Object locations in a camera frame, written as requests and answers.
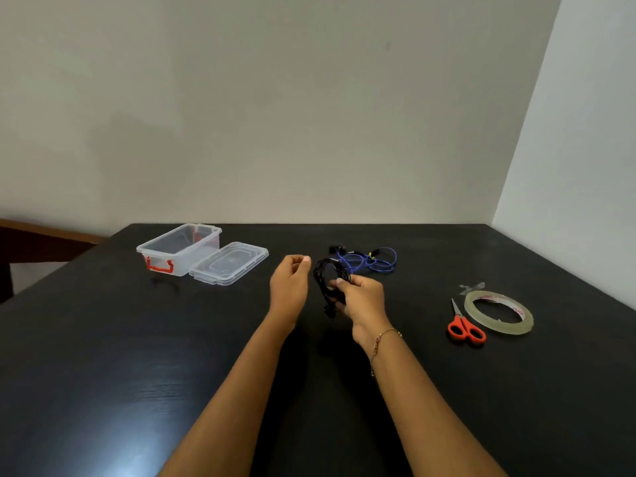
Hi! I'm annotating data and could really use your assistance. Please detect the person's left hand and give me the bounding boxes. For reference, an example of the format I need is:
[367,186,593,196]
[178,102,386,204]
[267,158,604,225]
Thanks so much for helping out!
[269,254,312,325]

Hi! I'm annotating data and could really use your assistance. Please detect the person's right hand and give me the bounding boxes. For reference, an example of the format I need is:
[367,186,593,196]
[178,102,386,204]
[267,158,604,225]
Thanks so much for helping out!
[329,274,391,345]

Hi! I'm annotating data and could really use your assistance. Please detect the black earphone cable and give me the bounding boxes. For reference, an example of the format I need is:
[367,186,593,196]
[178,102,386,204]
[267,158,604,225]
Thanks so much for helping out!
[313,257,352,319]

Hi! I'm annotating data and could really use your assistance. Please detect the person's right forearm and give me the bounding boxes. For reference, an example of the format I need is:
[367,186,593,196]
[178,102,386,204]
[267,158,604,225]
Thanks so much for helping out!
[359,327,508,477]

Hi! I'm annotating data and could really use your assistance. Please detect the person's left forearm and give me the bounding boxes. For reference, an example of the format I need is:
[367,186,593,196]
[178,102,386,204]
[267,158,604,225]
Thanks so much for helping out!
[158,313,295,477]

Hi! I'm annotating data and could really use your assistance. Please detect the clear plastic box lid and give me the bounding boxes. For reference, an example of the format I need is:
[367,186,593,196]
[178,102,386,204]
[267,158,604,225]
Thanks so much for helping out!
[189,241,269,287]

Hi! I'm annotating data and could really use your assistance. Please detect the clear plastic storage box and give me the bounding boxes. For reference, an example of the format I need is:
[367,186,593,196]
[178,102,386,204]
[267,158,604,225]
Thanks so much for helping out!
[136,223,223,278]

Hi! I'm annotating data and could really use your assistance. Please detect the clear adhesive tape roll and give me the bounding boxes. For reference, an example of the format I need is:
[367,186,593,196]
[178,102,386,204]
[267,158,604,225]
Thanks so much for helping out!
[464,290,534,336]

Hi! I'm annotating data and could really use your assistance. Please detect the brown wooden furniture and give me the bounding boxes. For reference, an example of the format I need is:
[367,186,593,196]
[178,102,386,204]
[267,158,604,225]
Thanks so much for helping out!
[0,218,107,303]

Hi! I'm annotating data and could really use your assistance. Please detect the blue earphone cable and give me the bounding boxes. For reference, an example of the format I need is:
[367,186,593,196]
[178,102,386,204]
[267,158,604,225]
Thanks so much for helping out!
[329,245,398,275]

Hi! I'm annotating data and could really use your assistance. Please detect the gold chain bracelet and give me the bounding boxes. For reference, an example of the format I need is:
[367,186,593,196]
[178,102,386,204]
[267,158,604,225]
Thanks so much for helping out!
[370,328,403,377]

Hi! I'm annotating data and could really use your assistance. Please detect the orange-handled scissors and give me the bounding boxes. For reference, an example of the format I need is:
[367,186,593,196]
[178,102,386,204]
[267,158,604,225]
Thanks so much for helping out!
[447,298,487,345]

